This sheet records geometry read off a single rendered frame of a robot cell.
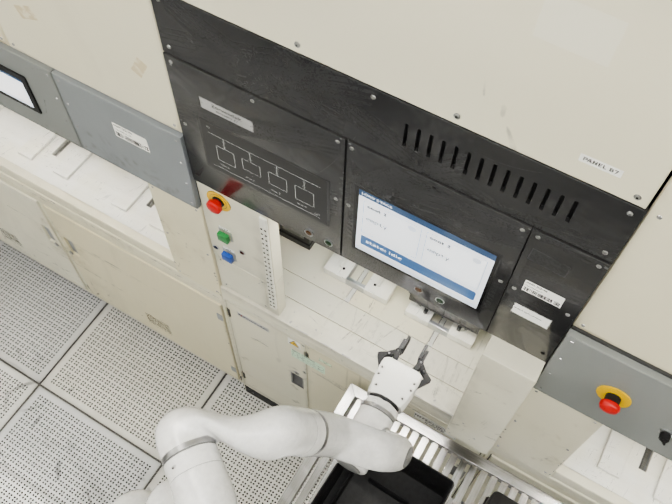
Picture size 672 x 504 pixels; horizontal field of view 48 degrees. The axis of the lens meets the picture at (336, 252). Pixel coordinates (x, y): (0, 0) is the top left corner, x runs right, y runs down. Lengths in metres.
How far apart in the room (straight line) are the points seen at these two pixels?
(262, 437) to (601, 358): 0.64
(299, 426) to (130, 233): 1.19
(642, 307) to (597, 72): 0.49
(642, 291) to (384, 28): 0.59
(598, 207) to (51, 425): 2.41
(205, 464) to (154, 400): 1.72
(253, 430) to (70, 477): 1.77
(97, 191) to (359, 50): 1.51
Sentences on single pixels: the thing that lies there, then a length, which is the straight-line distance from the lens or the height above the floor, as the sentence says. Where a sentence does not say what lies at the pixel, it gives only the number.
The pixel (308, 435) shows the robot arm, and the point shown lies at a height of 1.49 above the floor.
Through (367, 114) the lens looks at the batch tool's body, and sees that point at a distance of 1.25.
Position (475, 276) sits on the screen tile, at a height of 1.58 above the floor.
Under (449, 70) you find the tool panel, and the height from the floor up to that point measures 2.06.
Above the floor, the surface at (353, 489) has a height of 0.77.
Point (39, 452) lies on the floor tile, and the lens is 3.12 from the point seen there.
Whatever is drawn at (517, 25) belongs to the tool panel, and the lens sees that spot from 1.00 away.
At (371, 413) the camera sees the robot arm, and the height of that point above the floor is 1.23.
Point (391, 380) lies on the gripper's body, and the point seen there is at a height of 1.21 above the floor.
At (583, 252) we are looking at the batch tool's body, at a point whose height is 1.80.
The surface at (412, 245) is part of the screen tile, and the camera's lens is 1.47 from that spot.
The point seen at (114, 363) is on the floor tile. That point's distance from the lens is 3.16.
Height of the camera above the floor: 2.83
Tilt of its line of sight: 59 degrees down
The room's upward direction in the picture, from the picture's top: 2 degrees clockwise
